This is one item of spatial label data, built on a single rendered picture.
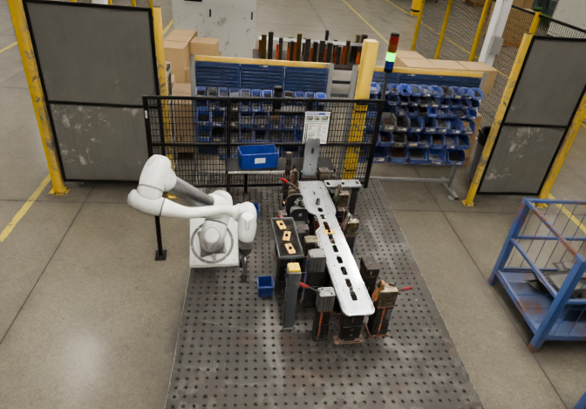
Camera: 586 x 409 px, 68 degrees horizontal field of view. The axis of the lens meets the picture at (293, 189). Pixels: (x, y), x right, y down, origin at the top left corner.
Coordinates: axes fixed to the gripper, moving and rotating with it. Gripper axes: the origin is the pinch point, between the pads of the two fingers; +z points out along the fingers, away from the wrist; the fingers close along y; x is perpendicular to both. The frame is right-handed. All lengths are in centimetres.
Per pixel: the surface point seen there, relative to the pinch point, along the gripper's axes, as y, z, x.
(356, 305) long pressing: 38, -9, 58
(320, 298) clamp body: 35, -12, 38
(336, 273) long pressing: 12, -10, 53
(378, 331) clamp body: 34, 16, 78
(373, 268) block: 13, -14, 76
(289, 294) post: 24.9, -5.8, 24.0
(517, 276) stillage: -62, 61, 257
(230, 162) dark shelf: -119, -15, -3
